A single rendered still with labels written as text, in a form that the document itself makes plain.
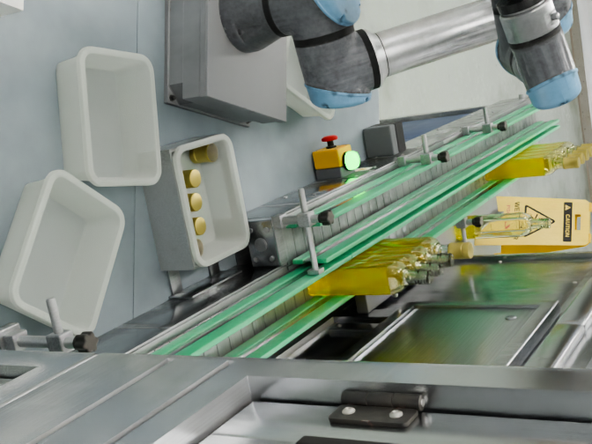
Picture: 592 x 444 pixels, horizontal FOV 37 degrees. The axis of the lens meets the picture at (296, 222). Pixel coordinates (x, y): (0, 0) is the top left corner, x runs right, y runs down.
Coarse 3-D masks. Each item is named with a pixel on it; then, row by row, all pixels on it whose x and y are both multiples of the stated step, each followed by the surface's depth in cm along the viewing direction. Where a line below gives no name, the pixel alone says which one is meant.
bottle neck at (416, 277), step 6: (408, 270) 169; (414, 270) 168; (420, 270) 167; (426, 270) 167; (408, 276) 168; (414, 276) 167; (420, 276) 167; (426, 276) 166; (432, 276) 168; (408, 282) 169; (414, 282) 168; (420, 282) 167; (426, 282) 166
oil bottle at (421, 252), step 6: (408, 246) 183; (414, 246) 182; (420, 246) 181; (366, 252) 184; (372, 252) 184; (378, 252) 183; (384, 252) 182; (390, 252) 181; (396, 252) 180; (402, 252) 179; (408, 252) 179; (414, 252) 178; (420, 252) 178; (426, 252) 179; (420, 258) 178; (426, 258) 178
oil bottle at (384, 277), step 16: (336, 272) 175; (352, 272) 173; (368, 272) 171; (384, 272) 169; (400, 272) 168; (320, 288) 177; (336, 288) 176; (352, 288) 173; (368, 288) 172; (384, 288) 170; (400, 288) 169
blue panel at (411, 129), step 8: (424, 120) 325; (432, 120) 320; (440, 120) 314; (448, 120) 309; (408, 128) 308; (416, 128) 303; (424, 128) 299; (432, 128) 294; (408, 136) 284; (416, 136) 280
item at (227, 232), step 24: (192, 144) 157; (216, 144) 167; (192, 168) 167; (216, 168) 169; (192, 192) 167; (216, 192) 170; (240, 192) 168; (192, 216) 167; (216, 216) 171; (240, 216) 169; (192, 240) 155; (216, 240) 171; (240, 240) 169
